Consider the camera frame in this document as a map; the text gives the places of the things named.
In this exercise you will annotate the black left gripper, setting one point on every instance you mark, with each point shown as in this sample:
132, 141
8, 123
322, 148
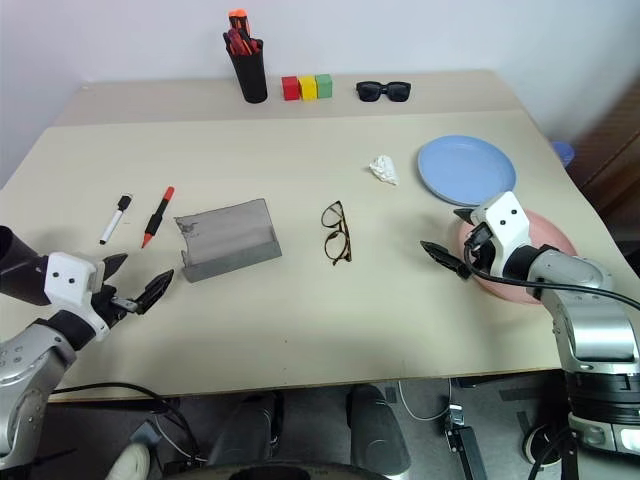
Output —
107, 302

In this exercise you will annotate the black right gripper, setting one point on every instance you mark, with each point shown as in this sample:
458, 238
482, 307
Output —
480, 250

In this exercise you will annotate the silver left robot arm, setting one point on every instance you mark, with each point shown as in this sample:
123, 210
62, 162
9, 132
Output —
25, 365

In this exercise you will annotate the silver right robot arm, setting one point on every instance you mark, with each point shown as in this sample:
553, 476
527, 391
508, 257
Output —
595, 320

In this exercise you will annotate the white marker with black cap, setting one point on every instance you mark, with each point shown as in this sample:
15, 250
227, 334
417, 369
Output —
112, 224

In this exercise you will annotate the red and black marker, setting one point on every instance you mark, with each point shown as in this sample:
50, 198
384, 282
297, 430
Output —
156, 220

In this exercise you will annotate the blue plate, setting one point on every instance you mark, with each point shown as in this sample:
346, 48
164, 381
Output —
465, 170

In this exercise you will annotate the crumpled white tissue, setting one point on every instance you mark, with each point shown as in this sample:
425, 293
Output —
384, 169

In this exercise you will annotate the pink plate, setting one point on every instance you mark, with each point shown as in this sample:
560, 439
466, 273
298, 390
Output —
550, 235

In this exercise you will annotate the grey glasses case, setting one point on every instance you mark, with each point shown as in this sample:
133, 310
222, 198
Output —
225, 235

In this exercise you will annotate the tortoiseshell eyeglasses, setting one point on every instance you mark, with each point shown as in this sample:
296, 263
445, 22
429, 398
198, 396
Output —
345, 250

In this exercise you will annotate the black conical sleeve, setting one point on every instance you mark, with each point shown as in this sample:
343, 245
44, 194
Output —
20, 270

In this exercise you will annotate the blue round object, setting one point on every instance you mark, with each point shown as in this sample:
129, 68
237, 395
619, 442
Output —
564, 153

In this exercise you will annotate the black sunglasses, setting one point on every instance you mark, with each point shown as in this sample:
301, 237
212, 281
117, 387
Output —
372, 92

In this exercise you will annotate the brown wooden cabinet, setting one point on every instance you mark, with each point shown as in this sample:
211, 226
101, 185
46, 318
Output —
615, 165

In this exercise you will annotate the white shoe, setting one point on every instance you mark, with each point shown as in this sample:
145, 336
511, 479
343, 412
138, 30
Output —
129, 462

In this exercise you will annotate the dark rounded robot leg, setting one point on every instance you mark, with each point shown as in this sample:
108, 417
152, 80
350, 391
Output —
375, 430
245, 430

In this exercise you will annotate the green cube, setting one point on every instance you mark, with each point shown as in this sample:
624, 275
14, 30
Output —
325, 86

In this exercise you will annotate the black floor stand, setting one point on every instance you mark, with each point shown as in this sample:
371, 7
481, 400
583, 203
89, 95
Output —
462, 440

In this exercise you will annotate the yellow cube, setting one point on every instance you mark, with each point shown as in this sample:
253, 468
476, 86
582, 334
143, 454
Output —
308, 88

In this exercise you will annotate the red cube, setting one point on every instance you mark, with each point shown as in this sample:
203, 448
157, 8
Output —
290, 89

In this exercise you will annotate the black pen holder cup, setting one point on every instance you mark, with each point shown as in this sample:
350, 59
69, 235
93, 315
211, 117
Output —
250, 75

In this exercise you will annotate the red pen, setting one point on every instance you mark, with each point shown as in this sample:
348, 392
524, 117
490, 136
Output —
254, 46
234, 44

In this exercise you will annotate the orange-capped marker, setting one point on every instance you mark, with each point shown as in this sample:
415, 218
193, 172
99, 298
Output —
238, 22

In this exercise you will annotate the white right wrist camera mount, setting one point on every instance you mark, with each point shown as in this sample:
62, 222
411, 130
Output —
505, 220

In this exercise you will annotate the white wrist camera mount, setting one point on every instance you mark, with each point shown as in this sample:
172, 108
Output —
67, 277
505, 220

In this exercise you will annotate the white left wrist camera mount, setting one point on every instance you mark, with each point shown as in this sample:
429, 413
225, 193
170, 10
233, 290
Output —
67, 277

